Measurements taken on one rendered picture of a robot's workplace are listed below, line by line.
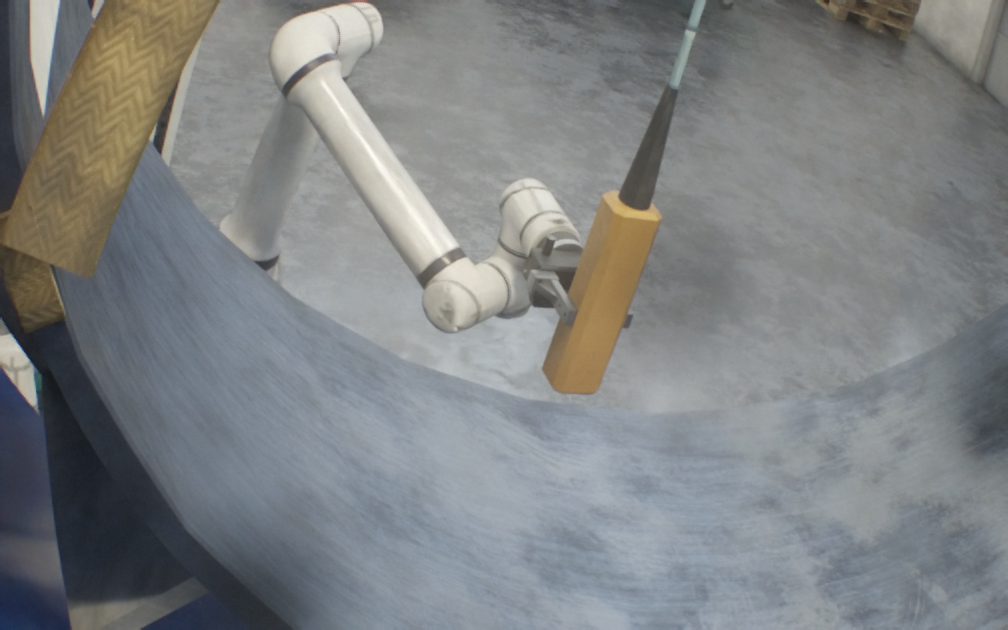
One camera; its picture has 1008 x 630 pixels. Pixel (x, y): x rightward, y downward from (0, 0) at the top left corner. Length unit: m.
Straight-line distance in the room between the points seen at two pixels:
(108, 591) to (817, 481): 1.13
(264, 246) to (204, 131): 2.70
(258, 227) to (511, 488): 1.33
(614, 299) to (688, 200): 3.86
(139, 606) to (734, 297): 4.60
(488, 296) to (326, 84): 0.46
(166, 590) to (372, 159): 1.54
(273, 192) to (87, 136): 2.04
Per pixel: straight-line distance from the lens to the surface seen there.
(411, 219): 2.49
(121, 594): 1.13
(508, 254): 2.56
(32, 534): 1.54
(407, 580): 1.39
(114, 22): 0.84
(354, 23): 2.71
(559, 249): 2.43
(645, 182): 2.23
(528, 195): 2.53
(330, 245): 5.03
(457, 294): 2.44
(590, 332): 2.32
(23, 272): 0.87
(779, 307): 5.63
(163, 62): 0.87
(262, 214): 2.91
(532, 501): 1.71
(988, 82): 10.88
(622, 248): 2.26
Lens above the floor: 2.42
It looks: 29 degrees down
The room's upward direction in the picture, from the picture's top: 19 degrees clockwise
